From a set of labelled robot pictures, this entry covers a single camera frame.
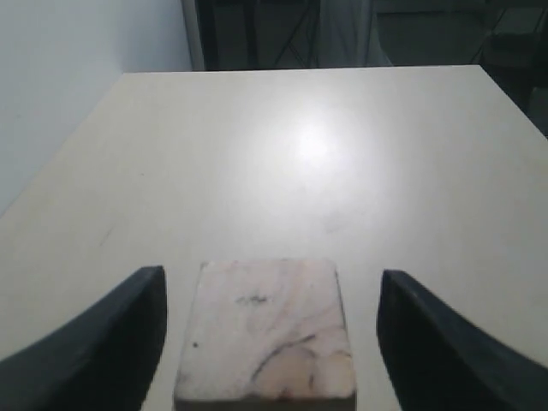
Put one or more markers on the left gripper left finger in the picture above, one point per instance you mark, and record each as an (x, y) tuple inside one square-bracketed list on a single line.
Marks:
[(103, 359)]

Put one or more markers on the grey curtain background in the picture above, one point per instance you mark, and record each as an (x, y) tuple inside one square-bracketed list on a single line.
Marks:
[(349, 36)]

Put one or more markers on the small wooden cube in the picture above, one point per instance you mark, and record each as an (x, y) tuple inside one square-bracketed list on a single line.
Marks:
[(266, 334)]

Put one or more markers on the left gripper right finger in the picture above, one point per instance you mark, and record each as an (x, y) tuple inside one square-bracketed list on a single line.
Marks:
[(438, 360)]

